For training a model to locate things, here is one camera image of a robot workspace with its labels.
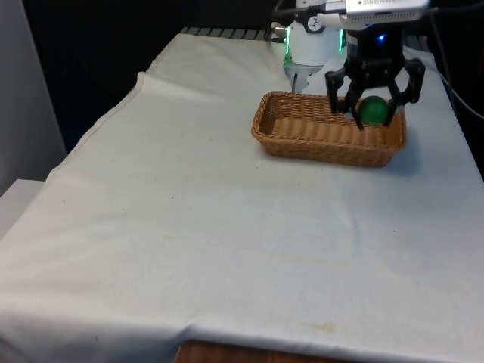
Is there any black cable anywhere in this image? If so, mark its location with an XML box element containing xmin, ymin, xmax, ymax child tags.
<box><xmin>428</xmin><ymin>5</ymin><xmax>484</xmax><ymax>120</ymax></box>
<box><xmin>268</xmin><ymin>0</ymin><xmax>303</xmax><ymax>28</ymax></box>

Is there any green ball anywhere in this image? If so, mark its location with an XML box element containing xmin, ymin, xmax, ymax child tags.
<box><xmin>358</xmin><ymin>95</ymin><xmax>391</xmax><ymax>126</ymax></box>

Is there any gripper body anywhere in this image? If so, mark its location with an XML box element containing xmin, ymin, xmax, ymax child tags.
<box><xmin>344</xmin><ymin>26</ymin><xmax>406</xmax><ymax>72</ymax></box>

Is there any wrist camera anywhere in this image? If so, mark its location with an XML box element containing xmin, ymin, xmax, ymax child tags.
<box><xmin>316</xmin><ymin>0</ymin><xmax>431</xmax><ymax>29</ymax></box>

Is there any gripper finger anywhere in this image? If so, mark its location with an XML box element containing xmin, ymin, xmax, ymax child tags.
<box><xmin>380</xmin><ymin>57</ymin><xmax>427</xmax><ymax>128</ymax></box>
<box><xmin>325</xmin><ymin>61</ymin><xmax>367</xmax><ymax>131</ymax></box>

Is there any brown wicker basket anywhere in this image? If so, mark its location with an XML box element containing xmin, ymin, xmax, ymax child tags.
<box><xmin>250</xmin><ymin>90</ymin><xmax>408</xmax><ymax>169</ymax></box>

